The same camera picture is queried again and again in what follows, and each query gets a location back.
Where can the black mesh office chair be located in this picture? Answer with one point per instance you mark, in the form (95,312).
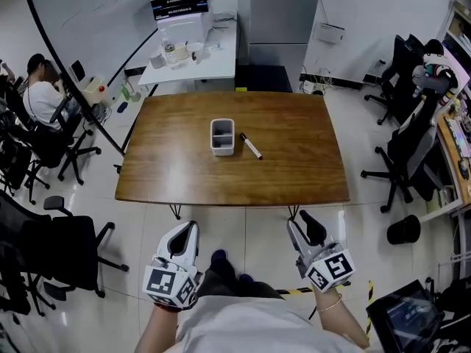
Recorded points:
(70,248)

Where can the white wall box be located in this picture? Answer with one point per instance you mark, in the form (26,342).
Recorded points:
(330,33)

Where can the beige box with red button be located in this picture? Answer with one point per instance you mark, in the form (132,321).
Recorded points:
(95,90)

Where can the green bottle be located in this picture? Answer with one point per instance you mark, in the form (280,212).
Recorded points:
(126,92)

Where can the white and grey pen holder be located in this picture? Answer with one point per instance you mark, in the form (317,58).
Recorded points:
(222,151)

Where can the black low cabinet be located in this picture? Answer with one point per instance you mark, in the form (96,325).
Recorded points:
(263,78)

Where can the black framed whiteboard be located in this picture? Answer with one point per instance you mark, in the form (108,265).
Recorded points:
(92,24)

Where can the white paper cup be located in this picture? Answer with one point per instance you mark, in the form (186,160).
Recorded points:
(181,53)

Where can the black and white marker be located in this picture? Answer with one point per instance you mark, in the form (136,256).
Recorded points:
(251,146)

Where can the black and grey office chair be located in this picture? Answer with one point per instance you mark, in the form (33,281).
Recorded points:
(412,160)

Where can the white side table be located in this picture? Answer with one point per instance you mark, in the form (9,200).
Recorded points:
(213,66)

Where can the clear plastic bottle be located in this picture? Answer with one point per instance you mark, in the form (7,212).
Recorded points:
(168,50)

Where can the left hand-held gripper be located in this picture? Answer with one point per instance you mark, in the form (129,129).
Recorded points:
(162,283)

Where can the person's dark trousers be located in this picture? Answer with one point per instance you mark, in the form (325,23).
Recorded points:
(221,283)

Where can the white round jar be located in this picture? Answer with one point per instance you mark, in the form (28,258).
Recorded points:
(156,60)

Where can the white cardboard box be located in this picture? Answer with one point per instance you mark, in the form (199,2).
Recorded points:
(182,28)

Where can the white power strip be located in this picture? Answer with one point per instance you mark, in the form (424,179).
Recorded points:
(312,86)

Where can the black waste bin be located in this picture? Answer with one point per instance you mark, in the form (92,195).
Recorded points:
(404,230)

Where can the person's dark shoe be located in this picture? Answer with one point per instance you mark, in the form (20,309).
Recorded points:
(219,257)

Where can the person's light grey shirt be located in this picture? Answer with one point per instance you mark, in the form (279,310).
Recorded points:
(254,326)

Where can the person's right forearm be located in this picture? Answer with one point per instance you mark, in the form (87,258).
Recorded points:
(340,322)

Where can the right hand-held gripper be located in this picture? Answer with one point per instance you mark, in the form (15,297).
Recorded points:
(333,268)

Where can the grey metal cabinet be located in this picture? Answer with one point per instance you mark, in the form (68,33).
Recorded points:
(283,17)

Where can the person's left forearm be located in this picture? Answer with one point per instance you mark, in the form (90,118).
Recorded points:
(162,329)

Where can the yellow and black floor tape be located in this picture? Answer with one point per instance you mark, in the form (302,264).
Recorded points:
(369,307)

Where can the black hairpin table leg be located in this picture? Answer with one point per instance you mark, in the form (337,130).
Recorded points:
(293,212)
(176,212)

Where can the black tablet screen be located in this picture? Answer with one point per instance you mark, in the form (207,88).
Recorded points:
(408,318)

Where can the wooden side desk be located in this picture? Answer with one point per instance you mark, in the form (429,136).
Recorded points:
(454,160)

